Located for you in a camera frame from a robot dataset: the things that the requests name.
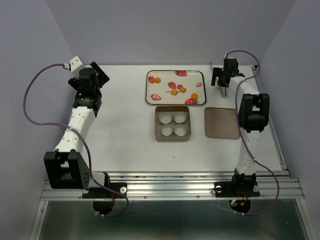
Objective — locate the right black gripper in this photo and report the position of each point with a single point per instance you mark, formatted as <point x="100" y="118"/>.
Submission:
<point x="217" y="72"/>

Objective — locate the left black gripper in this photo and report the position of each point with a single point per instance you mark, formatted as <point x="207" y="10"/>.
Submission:
<point x="102" y="79"/>

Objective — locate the metal serving tongs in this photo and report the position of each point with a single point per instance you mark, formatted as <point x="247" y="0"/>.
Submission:
<point x="222" y="83"/>

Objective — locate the orange cookie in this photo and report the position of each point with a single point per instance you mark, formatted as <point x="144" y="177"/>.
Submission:
<point x="157" y="80"/>
<point x="174" y="92"/>
<point x="194" y="96"/>
<point x="183" y="90"/>

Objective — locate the gold tin lid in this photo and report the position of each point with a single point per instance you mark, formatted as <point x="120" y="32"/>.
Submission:
<point x="221" y="123"/>

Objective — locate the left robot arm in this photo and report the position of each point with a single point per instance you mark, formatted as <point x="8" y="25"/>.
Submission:
<point x="65" y="166"/>

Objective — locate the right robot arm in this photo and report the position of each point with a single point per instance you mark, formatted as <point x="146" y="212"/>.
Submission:
<point x="252" y="108"/>

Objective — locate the strawberry pattern tray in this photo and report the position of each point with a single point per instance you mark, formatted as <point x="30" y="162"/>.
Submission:
<point x="160" y="93"/>

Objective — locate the gold square tin box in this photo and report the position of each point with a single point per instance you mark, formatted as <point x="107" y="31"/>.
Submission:
<point x="158" y="125"/>

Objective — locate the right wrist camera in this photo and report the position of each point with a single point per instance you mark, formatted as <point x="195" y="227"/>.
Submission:
<point x="230" y="63"/>

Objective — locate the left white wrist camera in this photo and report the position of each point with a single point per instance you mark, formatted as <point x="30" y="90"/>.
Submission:
<point x="75" y="65"/>

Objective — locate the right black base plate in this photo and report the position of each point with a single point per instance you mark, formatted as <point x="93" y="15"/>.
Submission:
<point x="239" y="197"/>

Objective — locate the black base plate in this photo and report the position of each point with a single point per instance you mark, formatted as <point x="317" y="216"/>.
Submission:
<point x="108" y="204"/>
<point x="239" y="197"/>

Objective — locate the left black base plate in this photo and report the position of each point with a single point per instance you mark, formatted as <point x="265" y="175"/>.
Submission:
<point x="108" y="204"/>

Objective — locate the aluminium rail frame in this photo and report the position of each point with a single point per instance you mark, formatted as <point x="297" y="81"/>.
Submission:
<point x="122" y="143"/>

